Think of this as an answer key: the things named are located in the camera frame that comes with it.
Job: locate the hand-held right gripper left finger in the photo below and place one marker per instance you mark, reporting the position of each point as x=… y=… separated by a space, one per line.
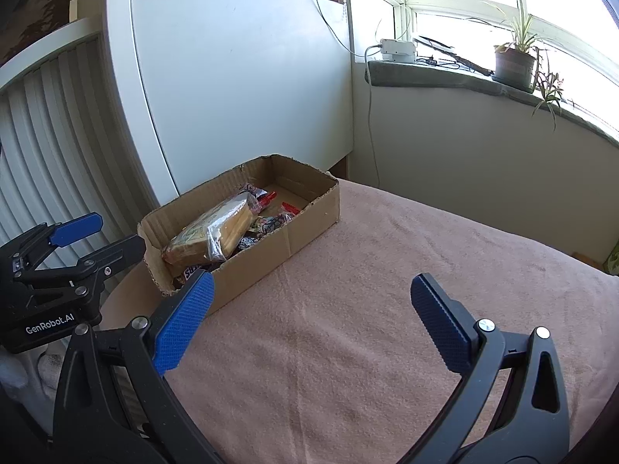
x=186 y=319

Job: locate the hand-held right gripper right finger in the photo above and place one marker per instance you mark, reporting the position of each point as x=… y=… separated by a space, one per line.
x=440 y=319

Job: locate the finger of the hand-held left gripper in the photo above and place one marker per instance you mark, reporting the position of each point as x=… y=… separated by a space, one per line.
x=77 y=229
x=116 y=256

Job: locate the brown chocolate bar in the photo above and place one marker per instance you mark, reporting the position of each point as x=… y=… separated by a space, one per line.
x=247 y=244
x=193 y=273

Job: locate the sliced bread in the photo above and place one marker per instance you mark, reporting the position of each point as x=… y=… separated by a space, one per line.
x=227 y=232

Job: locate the brown cardboard box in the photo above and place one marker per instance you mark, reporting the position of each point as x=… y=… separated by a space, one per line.
x=271 y=251

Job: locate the red and clear snack packet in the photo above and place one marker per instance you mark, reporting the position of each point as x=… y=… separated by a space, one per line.
x=290 y=210
x=268 y=197

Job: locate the person's left hand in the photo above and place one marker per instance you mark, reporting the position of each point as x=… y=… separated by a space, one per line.
x=46 y=370

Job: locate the white slatted panel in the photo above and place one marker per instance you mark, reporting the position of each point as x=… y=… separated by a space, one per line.
x=58 y=130

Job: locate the green printed bag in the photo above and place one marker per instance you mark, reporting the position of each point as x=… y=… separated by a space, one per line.
x=613 y=258

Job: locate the grey windowsill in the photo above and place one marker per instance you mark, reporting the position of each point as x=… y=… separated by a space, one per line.
x=435 y=75

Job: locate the small trailing plant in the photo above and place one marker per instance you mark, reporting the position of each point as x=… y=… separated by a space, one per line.
x=549 y=89

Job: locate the black elongated object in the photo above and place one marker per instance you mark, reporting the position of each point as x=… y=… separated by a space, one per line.
x=459 y=60

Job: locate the potted spider plant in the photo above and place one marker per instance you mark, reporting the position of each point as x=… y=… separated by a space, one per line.
x=515 y=70

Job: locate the white power strip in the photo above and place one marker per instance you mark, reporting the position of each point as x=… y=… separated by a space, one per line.
x=397 y=51

